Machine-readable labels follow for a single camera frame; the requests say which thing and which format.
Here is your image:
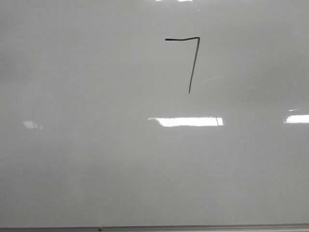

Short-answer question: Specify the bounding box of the grey aluminium whiteboard frame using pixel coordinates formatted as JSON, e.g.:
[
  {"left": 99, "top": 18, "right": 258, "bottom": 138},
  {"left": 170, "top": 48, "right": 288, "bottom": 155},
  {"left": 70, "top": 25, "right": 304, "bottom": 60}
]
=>
[{"left": 0, "top": 223, "right": 309, "bottom": 232}]

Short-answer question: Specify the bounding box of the white glossy whiteboard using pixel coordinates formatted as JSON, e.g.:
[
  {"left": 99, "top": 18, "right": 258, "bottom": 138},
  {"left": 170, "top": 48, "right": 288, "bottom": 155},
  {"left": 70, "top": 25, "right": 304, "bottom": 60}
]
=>
[{"left": 0, "top": 0, "right": 309, "bottom": 227}]

